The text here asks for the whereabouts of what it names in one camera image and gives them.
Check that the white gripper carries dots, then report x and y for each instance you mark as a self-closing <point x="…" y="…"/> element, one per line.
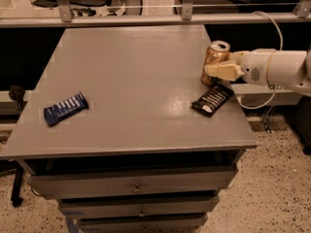
<point x="254" y="66"/>

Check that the orange soda can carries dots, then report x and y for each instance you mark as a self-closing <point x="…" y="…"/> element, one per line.
<point x="217" y="52"/>

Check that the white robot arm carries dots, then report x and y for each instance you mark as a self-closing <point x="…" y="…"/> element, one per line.
<point x="288" y="68"/>

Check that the black rxbar chocolate wrapper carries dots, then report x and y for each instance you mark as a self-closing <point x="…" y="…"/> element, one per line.
<point x="212" y="99"/>

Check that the blue rxbar wrapper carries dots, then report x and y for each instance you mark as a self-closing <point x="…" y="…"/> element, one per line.
<point x="69" y="107"/>

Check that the grey drawer cabinet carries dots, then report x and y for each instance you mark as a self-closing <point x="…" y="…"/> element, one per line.
<point x="139" y="83"/>

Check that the middle grey drawer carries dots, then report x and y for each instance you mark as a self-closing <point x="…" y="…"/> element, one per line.
<point x="140" y="207"/>

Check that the grey drawer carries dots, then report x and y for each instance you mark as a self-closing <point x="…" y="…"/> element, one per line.
<point x="132" y="182"/>
<point x="108" y="225"/>
<point x="140" y="207"/>

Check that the bottom grey drawer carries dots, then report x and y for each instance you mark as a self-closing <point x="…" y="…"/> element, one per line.
<point x="108" y="225"/>

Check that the top grey drawer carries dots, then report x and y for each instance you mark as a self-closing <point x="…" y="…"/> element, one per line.
<point x="132" y="182"/>

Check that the metal railing frame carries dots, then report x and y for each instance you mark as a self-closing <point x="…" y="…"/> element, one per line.
<point x="61" y="13"/>

